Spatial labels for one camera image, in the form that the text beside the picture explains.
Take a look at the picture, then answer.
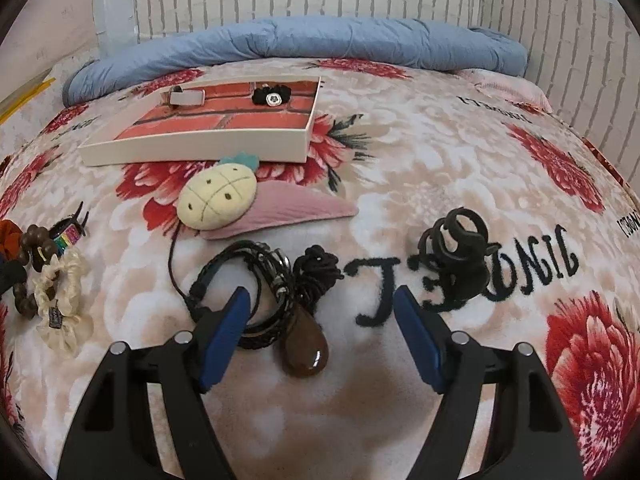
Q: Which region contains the black flower hair tie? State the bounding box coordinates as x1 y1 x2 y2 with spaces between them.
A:
251 82 292 107

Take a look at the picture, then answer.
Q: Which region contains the pink floral pillow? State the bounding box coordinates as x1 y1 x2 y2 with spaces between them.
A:
457 67 553 113

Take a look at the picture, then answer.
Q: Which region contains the yellow strip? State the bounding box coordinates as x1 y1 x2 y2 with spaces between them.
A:
0 77 57 123

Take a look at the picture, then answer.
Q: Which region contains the dark blue scrunchie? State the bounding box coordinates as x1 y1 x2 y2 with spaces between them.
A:
0 260 28 301

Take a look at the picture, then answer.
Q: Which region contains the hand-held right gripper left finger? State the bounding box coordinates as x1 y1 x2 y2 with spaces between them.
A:
56 286 252 480

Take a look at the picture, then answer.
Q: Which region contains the black claw hair clip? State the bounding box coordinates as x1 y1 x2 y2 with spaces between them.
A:
419 208 501 306

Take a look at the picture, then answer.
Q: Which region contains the floral printed blanket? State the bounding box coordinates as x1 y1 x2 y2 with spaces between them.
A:
0 57 640 480

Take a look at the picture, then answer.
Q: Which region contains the white hair clip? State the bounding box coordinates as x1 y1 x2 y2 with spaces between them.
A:
161 86 207 109

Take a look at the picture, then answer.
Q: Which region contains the cream scrunchie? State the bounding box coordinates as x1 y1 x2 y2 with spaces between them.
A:
32 249 95 358

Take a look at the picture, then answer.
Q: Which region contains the wooden bead bracelet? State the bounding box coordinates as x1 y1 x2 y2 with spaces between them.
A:
14 225 63 320

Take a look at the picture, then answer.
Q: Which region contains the brown teardrop pendant necklace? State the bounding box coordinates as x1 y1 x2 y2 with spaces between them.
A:
280 245 343 378

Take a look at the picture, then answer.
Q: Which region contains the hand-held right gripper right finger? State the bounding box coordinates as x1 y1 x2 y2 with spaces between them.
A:
392 287 586 480

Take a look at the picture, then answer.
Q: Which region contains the clear plastic container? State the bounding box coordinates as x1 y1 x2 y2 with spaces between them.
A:
91 0 138 58

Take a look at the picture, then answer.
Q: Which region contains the white tray with brick lining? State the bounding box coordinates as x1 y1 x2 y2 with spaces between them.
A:
78 76 322 167

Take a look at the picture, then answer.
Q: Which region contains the orange scrunchie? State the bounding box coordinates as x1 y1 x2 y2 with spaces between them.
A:
0 219 25 261

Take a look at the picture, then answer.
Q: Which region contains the black braided bracelet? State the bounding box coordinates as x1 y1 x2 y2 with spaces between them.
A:
184 240 296 351

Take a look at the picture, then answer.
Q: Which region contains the blue quilt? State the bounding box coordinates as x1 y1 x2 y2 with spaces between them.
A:
62 16 529 107

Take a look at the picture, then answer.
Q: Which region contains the rainbow striped hair clip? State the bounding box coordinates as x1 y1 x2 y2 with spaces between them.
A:
50 202 90 247

